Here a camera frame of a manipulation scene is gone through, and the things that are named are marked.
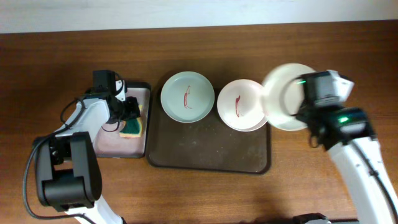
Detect dark brown serving tray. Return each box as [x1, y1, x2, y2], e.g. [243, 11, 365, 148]
[146, 91, 272, 175]

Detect cream white plate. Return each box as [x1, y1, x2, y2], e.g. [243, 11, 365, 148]
[261, 63, 315, 131]

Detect pink plate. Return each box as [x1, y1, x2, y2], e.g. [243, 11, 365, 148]
[217, 79, 267, 132]

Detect green and yellow sponge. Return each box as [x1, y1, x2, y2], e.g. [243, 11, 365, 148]
[119, 116, 143, 138]

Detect pale green plate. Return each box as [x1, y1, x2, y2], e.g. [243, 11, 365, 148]
[160, 71, 215, 123]

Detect black tray with soapy water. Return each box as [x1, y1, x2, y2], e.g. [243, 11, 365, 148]
[94, 82, 151, 158]

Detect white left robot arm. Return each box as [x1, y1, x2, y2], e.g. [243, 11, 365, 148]
[27, 70, 140, 223]

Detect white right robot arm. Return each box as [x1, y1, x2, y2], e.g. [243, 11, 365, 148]
[294, 70, 397, 223]

